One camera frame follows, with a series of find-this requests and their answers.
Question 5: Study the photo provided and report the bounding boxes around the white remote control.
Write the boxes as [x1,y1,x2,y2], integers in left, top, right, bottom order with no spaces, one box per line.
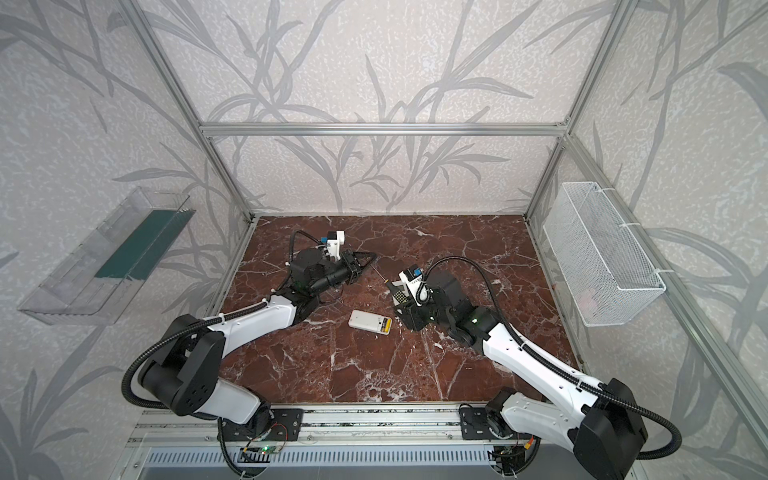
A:
[348,310,393,335]

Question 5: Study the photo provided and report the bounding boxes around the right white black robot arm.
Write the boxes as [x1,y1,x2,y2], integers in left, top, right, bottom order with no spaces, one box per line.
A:
[386,270,683,479]

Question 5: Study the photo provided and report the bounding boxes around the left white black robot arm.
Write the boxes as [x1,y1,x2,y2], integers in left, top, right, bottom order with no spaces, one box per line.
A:
[121,246,377,431]

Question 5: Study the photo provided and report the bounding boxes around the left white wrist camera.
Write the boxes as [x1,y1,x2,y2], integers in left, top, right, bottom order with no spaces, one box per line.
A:
[321,230,345,261]

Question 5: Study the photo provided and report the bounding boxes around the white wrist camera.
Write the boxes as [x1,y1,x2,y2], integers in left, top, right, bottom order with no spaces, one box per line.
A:
[399,265,429,306]
[321,230,345,261]

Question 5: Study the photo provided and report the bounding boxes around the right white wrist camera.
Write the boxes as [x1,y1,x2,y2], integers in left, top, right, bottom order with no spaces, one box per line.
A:
[399,265,429,306]

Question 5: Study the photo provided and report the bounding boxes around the aluminium mounting rail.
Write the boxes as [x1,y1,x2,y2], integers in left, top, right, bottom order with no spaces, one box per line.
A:
[125,401,631,448]

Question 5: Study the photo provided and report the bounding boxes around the white wire mesh basket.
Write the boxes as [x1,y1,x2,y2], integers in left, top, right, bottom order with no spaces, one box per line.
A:
[543,182,666,327]

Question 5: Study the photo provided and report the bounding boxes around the aluminium frame crossbar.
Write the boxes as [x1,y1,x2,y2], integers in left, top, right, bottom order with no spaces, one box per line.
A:
[200,122,566,137]

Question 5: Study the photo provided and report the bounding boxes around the clear plastic wall bin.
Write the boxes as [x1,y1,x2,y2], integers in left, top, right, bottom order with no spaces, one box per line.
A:
[18,187,196,326]

